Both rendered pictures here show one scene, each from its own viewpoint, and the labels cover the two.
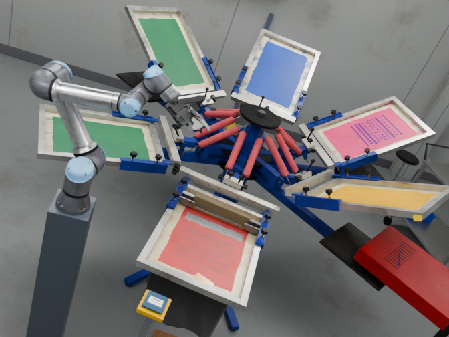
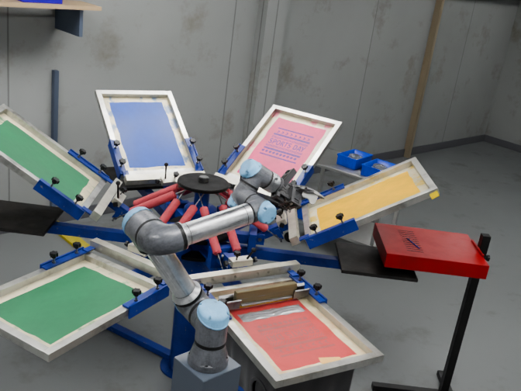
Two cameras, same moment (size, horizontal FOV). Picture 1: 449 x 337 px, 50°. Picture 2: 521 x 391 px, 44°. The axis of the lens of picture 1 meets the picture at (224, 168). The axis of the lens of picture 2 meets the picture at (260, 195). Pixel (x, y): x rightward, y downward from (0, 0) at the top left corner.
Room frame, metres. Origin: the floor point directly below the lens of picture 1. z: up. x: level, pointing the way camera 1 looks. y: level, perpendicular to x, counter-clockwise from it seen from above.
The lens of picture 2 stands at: (-0.09, 1.62, 2.64)
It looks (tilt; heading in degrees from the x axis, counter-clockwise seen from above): 20 degrees down; 327
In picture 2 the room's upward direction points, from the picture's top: 8 degrees clockwise
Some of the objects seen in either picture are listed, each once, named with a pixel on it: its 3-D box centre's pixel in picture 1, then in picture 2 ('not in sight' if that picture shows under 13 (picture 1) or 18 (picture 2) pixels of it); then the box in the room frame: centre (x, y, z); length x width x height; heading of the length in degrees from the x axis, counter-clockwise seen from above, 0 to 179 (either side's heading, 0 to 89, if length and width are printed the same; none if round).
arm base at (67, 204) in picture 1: (74, 196); (208, 349); (1.68, 0.59, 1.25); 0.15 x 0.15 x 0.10
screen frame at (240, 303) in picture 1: (209, 238); (286, 323); (2.09, -0.07, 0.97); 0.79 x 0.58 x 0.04; 179
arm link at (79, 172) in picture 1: (79, 175); (211, 321); (1.68, 0.59, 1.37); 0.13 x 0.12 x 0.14; 3
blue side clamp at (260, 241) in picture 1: (261, 232); (307, 291); (2.33, -0.35, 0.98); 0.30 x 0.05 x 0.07; 179
